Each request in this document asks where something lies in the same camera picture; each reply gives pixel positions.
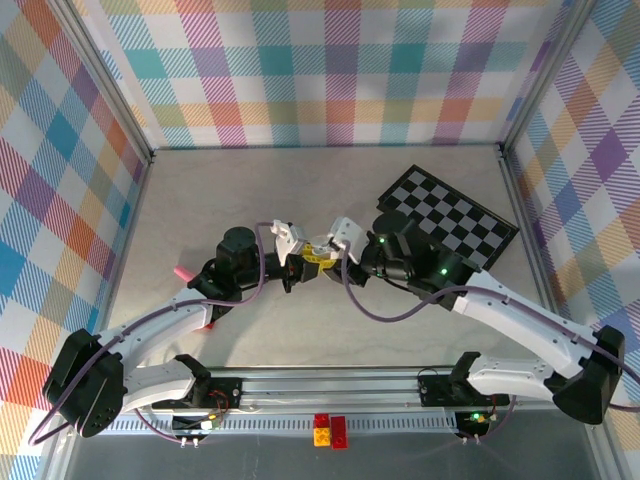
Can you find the small red toy brick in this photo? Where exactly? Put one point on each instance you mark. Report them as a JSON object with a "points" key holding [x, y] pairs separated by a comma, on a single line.
{"points": [[321, 419]]}

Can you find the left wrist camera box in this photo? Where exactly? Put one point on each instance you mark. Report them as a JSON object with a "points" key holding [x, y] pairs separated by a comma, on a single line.
{"points": [[287, 240]]}

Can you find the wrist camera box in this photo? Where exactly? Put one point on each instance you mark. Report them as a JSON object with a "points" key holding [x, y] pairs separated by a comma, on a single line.
{"points": [[347, 232], [287, 240]]}

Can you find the black electronics box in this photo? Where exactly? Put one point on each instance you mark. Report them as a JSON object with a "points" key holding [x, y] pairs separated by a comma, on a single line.
{"points": [[187, 424], [467, 424]]}

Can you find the aluminium mounting rail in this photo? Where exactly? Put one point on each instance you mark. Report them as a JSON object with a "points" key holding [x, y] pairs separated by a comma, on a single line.
{"points": [[325, 390]]}

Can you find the yellow toy brick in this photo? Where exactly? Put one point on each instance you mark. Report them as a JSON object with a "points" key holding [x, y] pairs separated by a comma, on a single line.
{"points": [[321, 436]]}

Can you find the aluminium frame post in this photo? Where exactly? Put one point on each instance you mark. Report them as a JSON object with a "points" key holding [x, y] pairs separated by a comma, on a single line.
{"points": [[546, 75], [106, 75]]}

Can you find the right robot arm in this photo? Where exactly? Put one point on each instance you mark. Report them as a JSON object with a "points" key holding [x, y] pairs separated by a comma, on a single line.
{"points": [[590, 385]]}

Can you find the pink plastic cone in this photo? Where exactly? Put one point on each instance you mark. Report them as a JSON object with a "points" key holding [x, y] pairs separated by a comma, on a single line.
{"points": [[181, 272]]}

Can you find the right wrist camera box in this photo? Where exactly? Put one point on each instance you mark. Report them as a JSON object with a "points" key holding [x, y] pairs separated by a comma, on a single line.
{"points": [[347, 232]]}

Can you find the long red toy brick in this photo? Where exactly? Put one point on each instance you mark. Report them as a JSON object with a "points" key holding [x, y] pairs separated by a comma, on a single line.
{"points": [[339, 432]]}

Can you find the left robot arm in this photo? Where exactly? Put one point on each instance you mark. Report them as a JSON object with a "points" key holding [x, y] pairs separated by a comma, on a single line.
{"points": [[85, 385]]}

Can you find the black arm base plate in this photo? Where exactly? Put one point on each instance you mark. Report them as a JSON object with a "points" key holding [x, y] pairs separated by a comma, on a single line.
{"points": [[432, 392], [230, 392]]}

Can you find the black and white chessboard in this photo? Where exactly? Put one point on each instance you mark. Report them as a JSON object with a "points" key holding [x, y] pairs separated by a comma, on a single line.
{"points": [[450, 200]]}

